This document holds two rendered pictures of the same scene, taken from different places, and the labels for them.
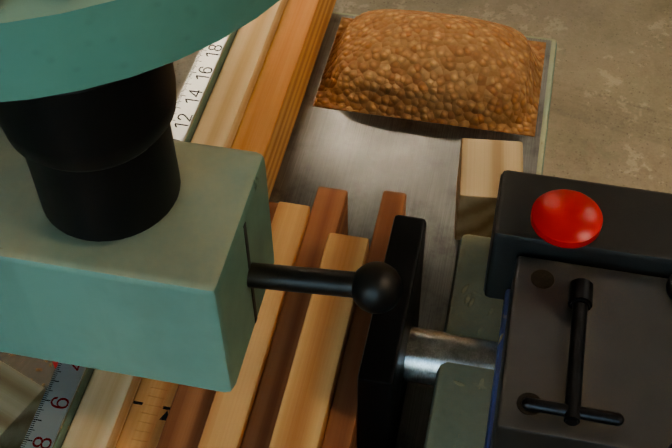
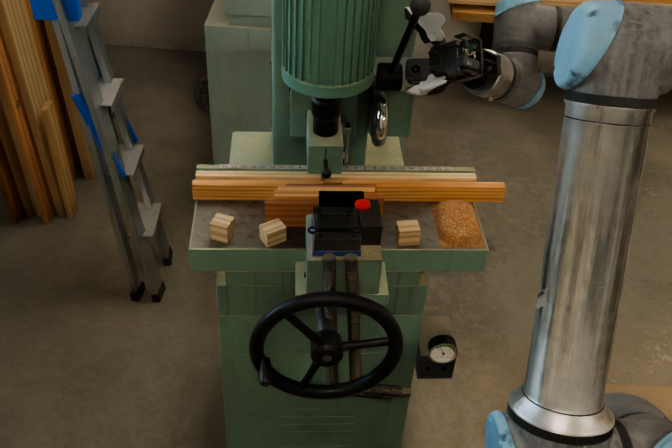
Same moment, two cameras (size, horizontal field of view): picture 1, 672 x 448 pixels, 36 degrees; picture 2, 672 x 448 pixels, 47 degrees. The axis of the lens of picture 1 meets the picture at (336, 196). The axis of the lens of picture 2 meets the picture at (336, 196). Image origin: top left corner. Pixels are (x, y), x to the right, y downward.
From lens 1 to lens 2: 130 cm
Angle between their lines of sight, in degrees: 52
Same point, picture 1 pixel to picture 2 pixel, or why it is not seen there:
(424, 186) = not seen: hidden behind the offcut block
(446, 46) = (454, 214)
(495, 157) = (412, 225)
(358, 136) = (423, 213)
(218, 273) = (312, 145)
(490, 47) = (460, 224)
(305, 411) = (315, 193)
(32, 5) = (287, 73)
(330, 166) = (409, 210)
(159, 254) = (314, 139)
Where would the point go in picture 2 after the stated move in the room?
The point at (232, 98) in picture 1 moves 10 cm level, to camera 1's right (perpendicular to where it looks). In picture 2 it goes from (407, 175) to (423, 204)
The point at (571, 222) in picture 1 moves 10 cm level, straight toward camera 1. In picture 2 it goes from (359, 203) to (306, 198)
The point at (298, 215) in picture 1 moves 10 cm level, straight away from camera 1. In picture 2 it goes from (371, 190) to (415, 182)
